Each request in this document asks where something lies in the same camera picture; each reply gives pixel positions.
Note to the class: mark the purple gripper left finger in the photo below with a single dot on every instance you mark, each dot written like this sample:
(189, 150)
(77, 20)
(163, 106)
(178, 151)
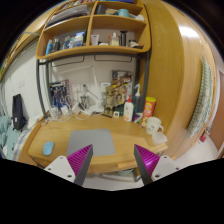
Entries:
(73, 167)

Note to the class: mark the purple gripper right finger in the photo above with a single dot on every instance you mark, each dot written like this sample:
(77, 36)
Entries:
(151, 166)

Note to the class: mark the grey mouse pad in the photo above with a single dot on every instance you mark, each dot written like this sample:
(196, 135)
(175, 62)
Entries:
(101, 139)

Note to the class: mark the light blue computer mouse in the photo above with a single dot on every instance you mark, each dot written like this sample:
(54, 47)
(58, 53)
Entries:
(48, 148)

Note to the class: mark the clear plastic container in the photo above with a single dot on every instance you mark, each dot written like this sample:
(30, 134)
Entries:
(159, 138)

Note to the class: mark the white mug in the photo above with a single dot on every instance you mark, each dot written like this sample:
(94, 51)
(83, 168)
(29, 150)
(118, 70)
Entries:
(154, 125)

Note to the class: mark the wooden desk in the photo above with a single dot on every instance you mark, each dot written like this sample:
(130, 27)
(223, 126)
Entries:
(113, 141)

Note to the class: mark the white bottle red cap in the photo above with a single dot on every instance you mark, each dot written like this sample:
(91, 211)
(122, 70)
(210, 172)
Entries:
(128, 110)

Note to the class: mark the red yellow snack canister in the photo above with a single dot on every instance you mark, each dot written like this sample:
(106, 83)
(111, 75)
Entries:
(148, 108)

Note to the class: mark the dark spray bottle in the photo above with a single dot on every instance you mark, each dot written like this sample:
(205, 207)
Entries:
(137, 99)

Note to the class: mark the black bag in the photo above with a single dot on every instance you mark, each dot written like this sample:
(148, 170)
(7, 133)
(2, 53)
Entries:
(17, 112)

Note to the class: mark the hanging patterned towel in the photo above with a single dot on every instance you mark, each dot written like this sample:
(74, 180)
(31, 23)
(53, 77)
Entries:
(204, 102)

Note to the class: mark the blue poster box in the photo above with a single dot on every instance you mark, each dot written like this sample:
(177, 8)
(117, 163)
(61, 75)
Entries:
(60, 93)

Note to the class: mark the tall wooden wardrobe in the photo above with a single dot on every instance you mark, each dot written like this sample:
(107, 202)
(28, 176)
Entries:
(178, 48)

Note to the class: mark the blue bottle on shelf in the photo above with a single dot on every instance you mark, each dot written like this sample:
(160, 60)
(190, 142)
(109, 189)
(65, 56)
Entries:
(49, 47)

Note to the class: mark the white cup on shelf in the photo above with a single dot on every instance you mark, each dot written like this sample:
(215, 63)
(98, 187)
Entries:
(94, 40)

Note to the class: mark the black bottle on shelf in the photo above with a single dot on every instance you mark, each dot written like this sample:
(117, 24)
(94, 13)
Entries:
(123, 37)

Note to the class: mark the teal cup on shelf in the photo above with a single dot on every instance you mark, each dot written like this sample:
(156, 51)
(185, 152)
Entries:
(123, 12)

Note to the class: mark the white charger with cables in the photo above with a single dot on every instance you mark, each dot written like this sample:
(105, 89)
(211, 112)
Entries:
(64, 112)

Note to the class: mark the wooden wall shelf unit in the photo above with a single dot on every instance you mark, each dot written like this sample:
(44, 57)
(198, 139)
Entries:
(71, 25)

